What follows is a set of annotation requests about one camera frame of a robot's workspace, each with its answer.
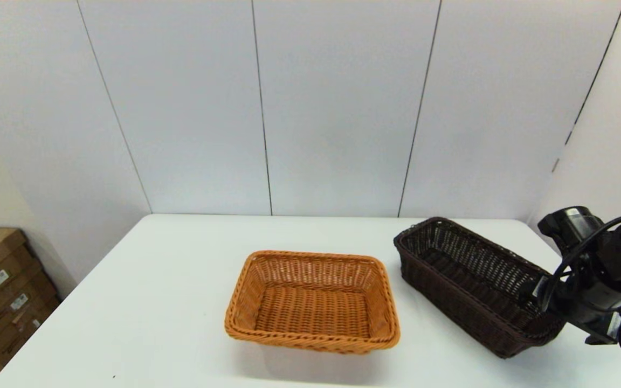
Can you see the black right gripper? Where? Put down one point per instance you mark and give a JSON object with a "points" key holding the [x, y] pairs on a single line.
{"points": [[591, 307]]}

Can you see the dark brown wicker basket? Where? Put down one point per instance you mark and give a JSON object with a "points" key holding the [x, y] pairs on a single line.
{"points": [[472, 280]]}

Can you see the orange wicker basket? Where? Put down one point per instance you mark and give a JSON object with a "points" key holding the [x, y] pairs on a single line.
{"points": [[313, 307]]}

